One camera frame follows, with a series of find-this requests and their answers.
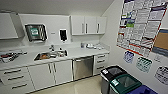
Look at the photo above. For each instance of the notice poster board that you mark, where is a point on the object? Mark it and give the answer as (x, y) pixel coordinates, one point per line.
(140, 23)

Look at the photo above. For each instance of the steel kitchen sink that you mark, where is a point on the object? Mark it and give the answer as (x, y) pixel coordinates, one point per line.
(50, 55)

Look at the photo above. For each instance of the white three-door wall cabinet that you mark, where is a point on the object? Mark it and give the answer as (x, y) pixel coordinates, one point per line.
(88, 25)

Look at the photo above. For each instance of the stainless steel dishwasher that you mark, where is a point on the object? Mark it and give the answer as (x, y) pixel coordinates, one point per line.
(83, 67)

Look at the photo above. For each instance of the steel paper towel dispenser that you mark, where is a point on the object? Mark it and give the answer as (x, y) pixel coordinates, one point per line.
(36, 32)

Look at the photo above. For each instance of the black wall soap dispenser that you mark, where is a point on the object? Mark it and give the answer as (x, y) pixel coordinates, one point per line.
(63, 35)

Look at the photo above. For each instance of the small wall label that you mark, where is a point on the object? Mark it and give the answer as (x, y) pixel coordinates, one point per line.
(52, 32)

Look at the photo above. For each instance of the grey bin green lid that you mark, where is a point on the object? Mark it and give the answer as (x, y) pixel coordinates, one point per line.
(125, 84)

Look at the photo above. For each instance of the white sink base cabinet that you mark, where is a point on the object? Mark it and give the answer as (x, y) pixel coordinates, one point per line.
(50, 75)

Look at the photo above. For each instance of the brown cork board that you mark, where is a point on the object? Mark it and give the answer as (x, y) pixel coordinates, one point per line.
(162, 41)

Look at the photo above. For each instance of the small blue bottle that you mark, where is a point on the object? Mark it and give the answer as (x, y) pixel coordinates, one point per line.
(83, 45)

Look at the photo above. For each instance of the grey bin black lid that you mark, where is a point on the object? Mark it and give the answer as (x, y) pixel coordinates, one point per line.
(108, 75)

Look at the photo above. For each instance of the white bowl stack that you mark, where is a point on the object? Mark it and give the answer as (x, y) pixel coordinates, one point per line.
(89, 45)

